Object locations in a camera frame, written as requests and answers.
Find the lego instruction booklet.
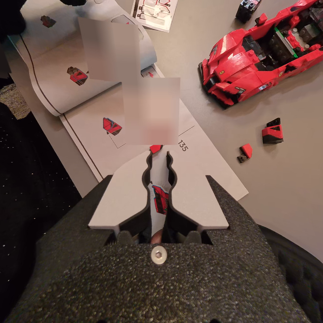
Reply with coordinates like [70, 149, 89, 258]
[8, 0, 249, 243]

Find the black red lego block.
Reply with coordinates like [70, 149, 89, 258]
[262, 118, 284, 145]

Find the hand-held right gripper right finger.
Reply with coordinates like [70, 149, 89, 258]
[166, 151, 231, 234]

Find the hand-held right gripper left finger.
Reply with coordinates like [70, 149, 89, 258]
[87, 151, 154, 235]

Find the red black green lego assembly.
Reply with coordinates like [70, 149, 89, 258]
[235, 0, 263, 23]

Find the red lego car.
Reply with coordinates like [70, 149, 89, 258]
[199, 0, 323, 109]

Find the white sticker sheet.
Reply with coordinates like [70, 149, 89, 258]
[130, 0, 178, 32]

